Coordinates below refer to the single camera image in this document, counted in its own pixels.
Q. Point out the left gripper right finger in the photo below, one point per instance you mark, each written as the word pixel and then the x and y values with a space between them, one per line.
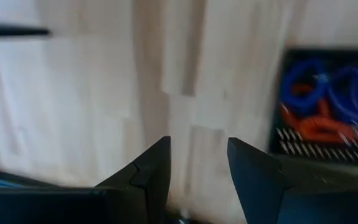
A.
pixel 256 186

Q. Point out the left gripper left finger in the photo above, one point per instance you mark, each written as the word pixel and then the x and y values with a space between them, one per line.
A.
pixel 153 186

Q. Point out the orange coil wristband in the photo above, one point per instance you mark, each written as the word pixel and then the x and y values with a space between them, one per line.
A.
pixel 322 130
pixel 300 88

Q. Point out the purple coil wristband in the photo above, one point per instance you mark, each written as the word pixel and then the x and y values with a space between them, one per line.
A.
pixel 332 93

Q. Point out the black slotted plastic basket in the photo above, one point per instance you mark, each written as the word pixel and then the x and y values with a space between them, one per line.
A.
pixel 306 149

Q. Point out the black aluminium rig frame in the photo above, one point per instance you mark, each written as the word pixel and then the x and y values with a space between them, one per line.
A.
pixel 10 30

